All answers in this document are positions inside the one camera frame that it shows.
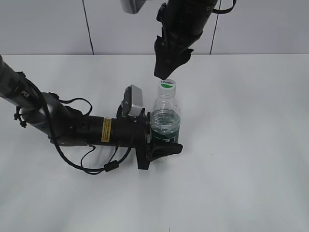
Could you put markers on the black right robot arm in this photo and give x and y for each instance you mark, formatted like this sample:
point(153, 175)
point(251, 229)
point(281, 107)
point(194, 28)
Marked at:
point(182, 22)

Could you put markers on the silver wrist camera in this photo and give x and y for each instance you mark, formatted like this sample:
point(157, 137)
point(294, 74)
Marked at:
point(132, 103)
point(132, 6)

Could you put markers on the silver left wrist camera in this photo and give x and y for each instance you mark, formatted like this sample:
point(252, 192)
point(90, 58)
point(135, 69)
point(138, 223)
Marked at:
point(132, 103)

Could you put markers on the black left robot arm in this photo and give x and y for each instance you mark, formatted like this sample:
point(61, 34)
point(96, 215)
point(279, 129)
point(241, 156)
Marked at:
point(66, 126)

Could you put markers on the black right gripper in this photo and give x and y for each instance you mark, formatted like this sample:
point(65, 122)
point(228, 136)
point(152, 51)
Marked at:
point(172, 50)

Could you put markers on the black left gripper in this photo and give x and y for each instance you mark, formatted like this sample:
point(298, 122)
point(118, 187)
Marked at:
point(154, 150)

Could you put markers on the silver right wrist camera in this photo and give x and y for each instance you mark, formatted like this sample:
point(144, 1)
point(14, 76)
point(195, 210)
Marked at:
point(132, 6)

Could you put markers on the clear cestbon water bottle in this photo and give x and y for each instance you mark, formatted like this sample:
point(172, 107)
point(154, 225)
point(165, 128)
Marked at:
point(165, 119)

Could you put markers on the white green bottle cap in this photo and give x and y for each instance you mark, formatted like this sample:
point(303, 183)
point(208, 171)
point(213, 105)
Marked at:
point(167, 88)

